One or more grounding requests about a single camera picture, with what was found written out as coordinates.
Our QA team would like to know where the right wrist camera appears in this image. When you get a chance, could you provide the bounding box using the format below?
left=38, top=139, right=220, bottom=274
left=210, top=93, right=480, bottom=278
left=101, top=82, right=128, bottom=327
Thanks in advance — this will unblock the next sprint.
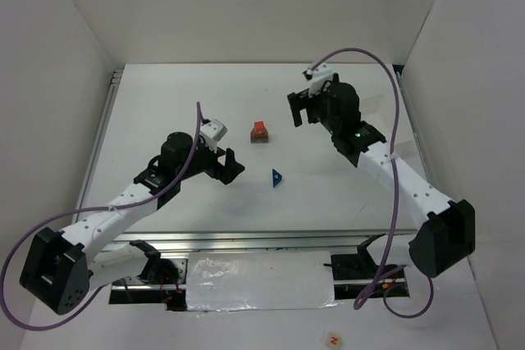
left=303, top=63, right=334, bottom=97

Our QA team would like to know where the blue triangle wood block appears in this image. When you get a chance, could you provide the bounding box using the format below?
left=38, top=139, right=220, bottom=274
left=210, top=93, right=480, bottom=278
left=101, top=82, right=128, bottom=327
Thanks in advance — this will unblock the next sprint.
left=272, top=169, right=283, bottom=188

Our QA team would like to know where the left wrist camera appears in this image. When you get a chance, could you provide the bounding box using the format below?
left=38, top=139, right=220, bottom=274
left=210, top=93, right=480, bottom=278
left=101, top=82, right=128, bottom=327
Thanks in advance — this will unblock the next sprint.
left=199, top=119, right=228, bottom=152

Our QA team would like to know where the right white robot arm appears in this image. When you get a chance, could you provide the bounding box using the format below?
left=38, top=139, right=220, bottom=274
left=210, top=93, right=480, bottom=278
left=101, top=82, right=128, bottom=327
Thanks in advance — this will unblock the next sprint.
left=287, top=80, right=476, bottom=278

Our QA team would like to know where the red cube wood block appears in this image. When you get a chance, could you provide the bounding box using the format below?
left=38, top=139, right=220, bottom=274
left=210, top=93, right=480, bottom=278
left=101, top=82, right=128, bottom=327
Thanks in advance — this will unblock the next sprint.
left=253, top=121, right=267, bottom=134

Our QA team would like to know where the silver foil sheet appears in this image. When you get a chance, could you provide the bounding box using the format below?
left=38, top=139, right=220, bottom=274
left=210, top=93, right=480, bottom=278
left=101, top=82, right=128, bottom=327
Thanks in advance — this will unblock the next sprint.
left=185, top=251, right=337, bottom=311

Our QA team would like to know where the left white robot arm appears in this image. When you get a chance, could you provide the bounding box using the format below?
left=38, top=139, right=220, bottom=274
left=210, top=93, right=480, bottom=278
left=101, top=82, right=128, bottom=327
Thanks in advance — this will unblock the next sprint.
left=20, top=132, right=245, bottom=315

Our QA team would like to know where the brown wedge wood block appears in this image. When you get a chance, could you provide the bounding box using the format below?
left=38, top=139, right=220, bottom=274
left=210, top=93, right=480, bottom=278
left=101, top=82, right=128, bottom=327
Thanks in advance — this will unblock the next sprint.
left=250, top=131, right=269, bottom=138

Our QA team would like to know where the small letter N tile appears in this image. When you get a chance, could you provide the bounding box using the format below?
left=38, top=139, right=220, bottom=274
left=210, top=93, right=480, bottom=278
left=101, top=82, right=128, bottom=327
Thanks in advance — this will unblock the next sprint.
left=324, top=331, right=342, bottom=350

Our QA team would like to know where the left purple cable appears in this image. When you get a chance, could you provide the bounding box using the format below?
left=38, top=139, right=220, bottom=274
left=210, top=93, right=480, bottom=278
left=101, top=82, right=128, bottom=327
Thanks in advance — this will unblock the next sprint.
left=0, top=100, right=206, bottom=331

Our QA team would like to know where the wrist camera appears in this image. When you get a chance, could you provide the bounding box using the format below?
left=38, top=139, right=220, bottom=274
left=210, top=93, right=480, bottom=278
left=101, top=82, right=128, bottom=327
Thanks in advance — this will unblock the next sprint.
left=199, top=119, right=228, bottom=152
left=303, top=63, right=334, bottom=97

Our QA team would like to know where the aluminium rail frame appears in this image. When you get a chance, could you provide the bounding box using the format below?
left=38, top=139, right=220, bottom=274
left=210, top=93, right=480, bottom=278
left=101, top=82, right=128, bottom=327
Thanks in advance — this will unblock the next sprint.
left=82, top=64, right=417, bottom=249

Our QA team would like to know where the purple cable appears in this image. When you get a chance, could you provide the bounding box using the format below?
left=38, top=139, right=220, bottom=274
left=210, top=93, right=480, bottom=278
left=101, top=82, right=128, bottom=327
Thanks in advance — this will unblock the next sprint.
left=305, top=47, right=436, bottom=319
left=0, top=100, right=206, bottom=331

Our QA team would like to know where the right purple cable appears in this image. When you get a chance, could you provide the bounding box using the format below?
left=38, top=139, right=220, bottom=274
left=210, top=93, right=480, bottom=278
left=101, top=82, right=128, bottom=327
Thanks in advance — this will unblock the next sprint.
left=305, top=47, right=436, bottom=319

